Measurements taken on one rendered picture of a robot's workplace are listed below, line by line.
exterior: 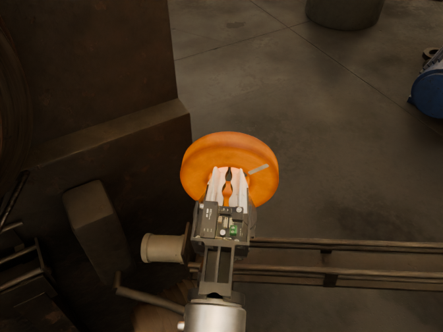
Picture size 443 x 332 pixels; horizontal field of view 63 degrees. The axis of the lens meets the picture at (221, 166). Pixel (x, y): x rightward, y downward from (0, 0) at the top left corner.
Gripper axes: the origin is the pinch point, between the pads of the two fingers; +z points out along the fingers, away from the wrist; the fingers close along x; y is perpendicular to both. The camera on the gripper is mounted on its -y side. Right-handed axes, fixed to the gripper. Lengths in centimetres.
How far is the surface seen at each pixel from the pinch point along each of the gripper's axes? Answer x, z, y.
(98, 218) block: 22.9, -6.3, -11.4
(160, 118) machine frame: 14.9, 14.3, -9.1
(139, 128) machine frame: 18.3, 11.1, -8.3
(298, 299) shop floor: -26, -5, -94
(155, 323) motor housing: 14.2, -21.3, -34.8
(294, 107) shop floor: -29, 106, -123
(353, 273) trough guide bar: -23.8, -10.0, -19.8
